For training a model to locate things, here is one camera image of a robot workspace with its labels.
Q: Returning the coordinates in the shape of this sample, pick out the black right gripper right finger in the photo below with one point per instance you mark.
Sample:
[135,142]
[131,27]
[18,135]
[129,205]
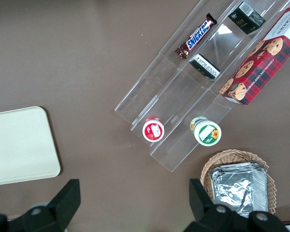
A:
[207,215]

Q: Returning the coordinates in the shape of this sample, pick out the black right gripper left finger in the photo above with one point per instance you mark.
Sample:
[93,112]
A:
[55,207]

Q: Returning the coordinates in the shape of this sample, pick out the woven wicker basket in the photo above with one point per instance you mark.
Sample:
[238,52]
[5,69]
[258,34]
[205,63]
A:
[236,157]

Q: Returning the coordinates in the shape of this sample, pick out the cream plastic tray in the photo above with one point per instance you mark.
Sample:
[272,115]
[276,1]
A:
[19,145]

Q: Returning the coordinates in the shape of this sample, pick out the aluminium foil container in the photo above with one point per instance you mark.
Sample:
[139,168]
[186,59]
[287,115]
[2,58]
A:
[239,186]

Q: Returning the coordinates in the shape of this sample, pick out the green sunflower-lidded cup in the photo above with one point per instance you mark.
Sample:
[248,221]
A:
[206,132]

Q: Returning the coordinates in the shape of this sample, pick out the red-lidded small cup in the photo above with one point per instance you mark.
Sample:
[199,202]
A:
[153,129]

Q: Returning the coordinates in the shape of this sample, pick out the clear acrylic tiered shelf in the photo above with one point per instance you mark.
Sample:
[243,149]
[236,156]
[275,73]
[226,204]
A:
[178,96]

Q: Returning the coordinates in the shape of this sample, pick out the black box with white label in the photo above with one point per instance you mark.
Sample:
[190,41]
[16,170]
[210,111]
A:
[204,66]

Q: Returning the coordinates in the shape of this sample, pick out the red tartan shortbread cookie box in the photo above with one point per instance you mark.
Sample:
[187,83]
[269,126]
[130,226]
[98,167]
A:
[261,65]

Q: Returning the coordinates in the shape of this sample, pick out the Snickers chocolate bar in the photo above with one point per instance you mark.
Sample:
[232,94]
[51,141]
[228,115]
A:
[197,36]

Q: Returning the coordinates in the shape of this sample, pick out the black box with gold print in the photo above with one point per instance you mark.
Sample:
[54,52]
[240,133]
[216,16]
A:
[246,18]

